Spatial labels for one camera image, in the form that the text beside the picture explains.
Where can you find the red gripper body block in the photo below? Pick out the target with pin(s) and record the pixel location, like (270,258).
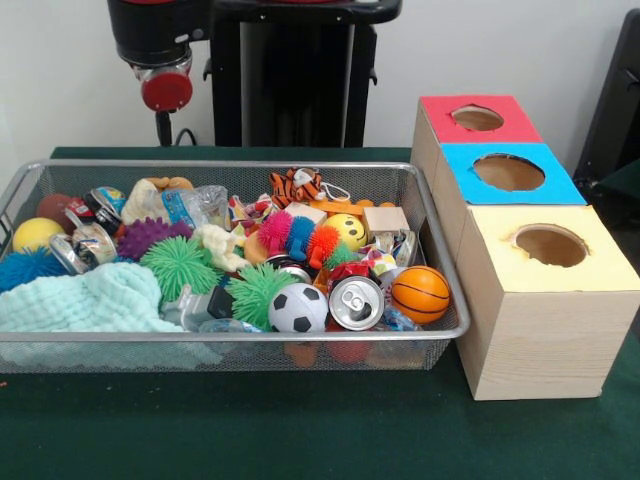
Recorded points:
(167,92)

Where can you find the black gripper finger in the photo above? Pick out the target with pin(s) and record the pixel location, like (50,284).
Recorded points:
(164,127)

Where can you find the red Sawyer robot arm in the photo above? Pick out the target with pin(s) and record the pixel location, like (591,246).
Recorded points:
(155,30)

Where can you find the silver mesh bin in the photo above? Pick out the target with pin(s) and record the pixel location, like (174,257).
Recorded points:
(225,336)

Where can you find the wooden box with three holes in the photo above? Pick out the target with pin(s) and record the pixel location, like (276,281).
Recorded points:
(540,340)

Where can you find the green spiky ball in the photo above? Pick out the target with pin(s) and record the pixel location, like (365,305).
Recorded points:
(177,265)
(257,295)

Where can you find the orange tiger plush toy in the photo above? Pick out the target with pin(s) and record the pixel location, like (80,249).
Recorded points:
(295,186)

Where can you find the plain yellow ball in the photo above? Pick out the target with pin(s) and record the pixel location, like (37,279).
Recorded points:
(36,234)

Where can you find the mint green cloth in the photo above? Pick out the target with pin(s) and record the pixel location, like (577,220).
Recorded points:
(75,300)

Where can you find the blue spiky ball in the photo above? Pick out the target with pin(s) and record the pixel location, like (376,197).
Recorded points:
(27,267)

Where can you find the yellow smiley face ball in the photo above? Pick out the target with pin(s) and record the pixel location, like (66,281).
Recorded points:
(347,231)

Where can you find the black and white soccer ball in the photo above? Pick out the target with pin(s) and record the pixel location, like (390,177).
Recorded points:
(298,308)

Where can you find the silver soda can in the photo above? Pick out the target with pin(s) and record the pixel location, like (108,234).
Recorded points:
(356,303)

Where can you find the orange basketball toy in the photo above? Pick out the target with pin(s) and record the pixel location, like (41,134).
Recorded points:
(421,294)

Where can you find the black flat panel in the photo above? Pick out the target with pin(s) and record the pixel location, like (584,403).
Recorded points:
(620,100)

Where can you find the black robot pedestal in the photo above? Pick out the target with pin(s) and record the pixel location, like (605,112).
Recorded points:
(300,110)

